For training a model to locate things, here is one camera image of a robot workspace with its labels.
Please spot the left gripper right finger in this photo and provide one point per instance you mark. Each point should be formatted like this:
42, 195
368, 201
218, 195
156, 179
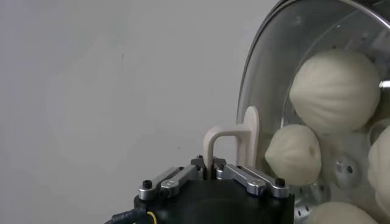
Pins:
250, 181

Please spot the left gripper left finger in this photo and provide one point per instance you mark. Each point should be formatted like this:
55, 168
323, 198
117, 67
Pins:
173, 181

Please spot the steel perforated steamer basket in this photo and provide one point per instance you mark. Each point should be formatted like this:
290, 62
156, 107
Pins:
344, 170

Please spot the white steamed baozi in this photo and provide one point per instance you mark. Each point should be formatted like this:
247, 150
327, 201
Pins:
335, 91
381, 170
341, 214
294, 155

